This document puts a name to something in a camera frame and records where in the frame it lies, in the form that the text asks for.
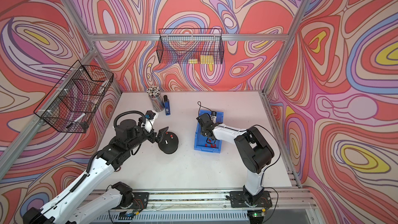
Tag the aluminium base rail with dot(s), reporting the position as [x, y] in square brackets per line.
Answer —
[279, 206]

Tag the black wire basket at back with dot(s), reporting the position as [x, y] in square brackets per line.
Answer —
[186, 45]

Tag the black wire basket on left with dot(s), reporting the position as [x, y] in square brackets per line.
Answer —
[80, 90]

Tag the blue stapler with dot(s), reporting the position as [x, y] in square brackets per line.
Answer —
[166, 105]

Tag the blue plastic bin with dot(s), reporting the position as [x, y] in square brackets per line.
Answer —
[203, 143]

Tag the black dome with screws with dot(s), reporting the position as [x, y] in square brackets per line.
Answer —
[172, 145]

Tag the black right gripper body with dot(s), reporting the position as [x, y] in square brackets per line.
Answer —
[203, 130]

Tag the black wire basket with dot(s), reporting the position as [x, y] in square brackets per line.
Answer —
[186, 45]
[80, 90]

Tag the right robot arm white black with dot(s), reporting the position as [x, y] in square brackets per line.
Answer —
[255, 152]

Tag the yellow block in basket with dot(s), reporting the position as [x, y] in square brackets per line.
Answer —
[204, 59]

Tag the white marker in basket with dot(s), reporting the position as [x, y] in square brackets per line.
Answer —
[76, 120]

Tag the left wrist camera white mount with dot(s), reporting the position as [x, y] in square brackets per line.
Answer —
[150, 118]

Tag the clear pencil holder with pencils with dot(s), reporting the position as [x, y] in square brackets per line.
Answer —
[154, 94]

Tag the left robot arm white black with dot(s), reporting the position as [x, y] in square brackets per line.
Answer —
[132, 129]

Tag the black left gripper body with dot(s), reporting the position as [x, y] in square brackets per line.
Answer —
[152, 138]

